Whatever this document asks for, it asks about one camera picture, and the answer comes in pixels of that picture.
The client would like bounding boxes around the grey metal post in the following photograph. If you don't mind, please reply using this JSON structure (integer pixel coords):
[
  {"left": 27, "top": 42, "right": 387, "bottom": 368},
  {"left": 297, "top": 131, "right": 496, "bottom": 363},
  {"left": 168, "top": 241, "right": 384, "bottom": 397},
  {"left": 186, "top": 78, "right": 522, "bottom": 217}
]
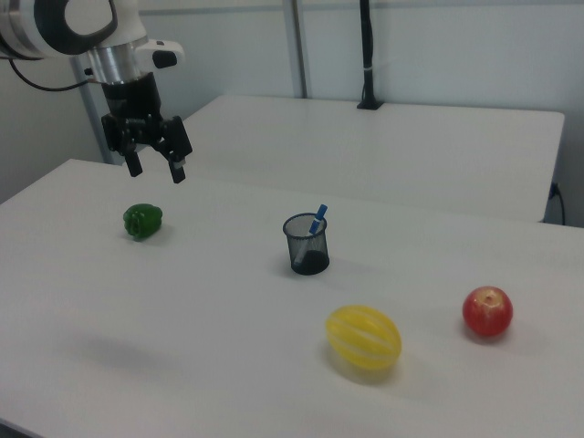
[{"left": 68, "top": 57, "right": 116, "bottom": 166}]

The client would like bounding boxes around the yellow striped melon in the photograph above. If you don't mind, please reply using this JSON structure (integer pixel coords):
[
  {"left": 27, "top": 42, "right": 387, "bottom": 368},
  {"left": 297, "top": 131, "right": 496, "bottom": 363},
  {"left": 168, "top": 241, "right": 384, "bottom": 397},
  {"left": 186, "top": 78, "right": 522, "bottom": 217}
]
[{"left": 324, "top": 304, "right": 403, "bottom": 371}]

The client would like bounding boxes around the black wall cable with plug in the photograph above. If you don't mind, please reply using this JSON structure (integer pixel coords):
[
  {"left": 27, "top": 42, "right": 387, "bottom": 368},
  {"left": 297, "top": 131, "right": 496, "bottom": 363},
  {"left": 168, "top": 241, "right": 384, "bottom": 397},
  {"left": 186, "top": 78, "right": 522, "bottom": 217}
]
[{"left": 548, "top": 181, "right": 568, "bottom": 225}]

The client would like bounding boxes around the black pole with clamp base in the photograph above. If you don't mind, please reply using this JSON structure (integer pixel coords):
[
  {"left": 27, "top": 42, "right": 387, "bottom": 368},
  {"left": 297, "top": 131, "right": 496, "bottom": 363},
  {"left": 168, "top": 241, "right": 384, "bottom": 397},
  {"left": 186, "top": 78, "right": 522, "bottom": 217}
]
[{"left": 356, "top": 0, "right": 384, "bottom": 111}]

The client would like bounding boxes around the green bell pepper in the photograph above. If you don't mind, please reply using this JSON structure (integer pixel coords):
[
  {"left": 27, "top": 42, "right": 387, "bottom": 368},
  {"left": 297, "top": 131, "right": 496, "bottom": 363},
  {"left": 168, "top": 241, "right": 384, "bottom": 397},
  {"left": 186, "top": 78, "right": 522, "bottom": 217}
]
[{"left": 122, "top": 203, "right": 164, "bottom": 240}]

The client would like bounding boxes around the blue and white marker pen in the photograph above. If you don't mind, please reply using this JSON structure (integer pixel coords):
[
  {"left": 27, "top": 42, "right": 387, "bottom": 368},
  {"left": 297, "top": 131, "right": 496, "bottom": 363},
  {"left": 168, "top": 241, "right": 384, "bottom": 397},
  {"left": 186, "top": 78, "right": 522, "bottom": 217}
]
[{"left": 293, "top": 203, "right": 329, "bottom": 268}]

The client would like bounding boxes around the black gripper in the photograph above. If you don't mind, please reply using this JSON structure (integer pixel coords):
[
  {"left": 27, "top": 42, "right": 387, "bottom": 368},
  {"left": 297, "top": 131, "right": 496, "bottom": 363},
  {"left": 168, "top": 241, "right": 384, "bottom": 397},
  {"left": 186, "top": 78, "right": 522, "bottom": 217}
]
[{"left": 99, "top": 71, "right": 193, "bottom": 185}]

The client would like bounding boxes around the black mesh pen cup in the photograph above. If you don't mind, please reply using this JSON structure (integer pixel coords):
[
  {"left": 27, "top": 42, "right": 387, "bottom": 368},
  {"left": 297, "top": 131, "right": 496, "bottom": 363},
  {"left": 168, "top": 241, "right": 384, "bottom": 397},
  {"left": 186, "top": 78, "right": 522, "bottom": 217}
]
[{"left": 282, "top": 213, "right": 330, "bottom": 276}]

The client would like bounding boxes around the red apple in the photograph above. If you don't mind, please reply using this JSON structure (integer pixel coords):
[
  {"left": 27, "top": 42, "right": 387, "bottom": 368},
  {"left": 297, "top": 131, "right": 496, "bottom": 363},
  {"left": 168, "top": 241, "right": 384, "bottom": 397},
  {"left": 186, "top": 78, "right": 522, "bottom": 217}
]
[{"left": 462, "top": 286, "right": 514, "bottom": 339}]

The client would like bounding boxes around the white table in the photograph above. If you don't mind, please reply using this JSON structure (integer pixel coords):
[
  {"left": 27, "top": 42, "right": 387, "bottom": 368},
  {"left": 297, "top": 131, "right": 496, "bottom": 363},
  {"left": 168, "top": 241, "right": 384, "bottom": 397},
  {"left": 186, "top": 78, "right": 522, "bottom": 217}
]
[{"left": 121, "top": 94, "right": 566, "bottom": 224}]

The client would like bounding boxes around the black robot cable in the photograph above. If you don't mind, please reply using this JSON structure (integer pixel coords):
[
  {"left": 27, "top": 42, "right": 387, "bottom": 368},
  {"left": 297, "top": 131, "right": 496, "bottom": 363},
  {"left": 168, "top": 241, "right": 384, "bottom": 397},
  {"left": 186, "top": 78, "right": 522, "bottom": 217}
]
[{"left": 7, "top": 57, "right": 93, "bottom": 91}]

